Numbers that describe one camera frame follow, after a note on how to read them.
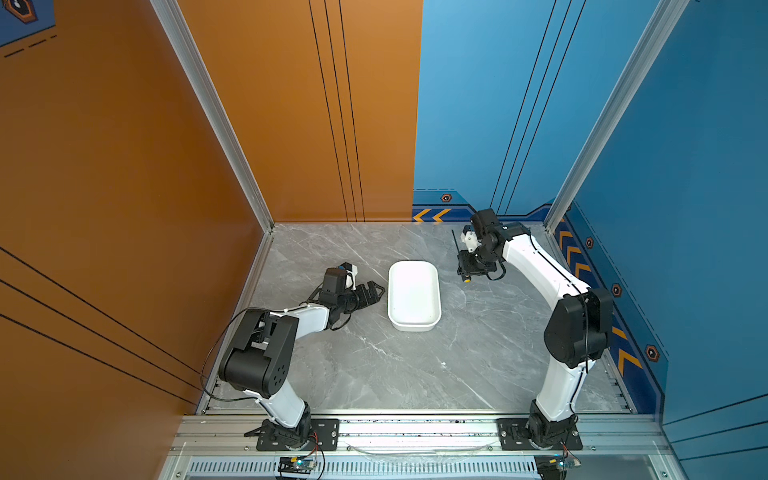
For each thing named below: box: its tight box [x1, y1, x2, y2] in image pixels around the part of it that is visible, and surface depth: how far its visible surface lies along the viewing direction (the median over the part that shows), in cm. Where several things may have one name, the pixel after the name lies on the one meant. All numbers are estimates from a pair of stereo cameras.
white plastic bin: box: [388, 260, 442, 332], surface depth 100 cm
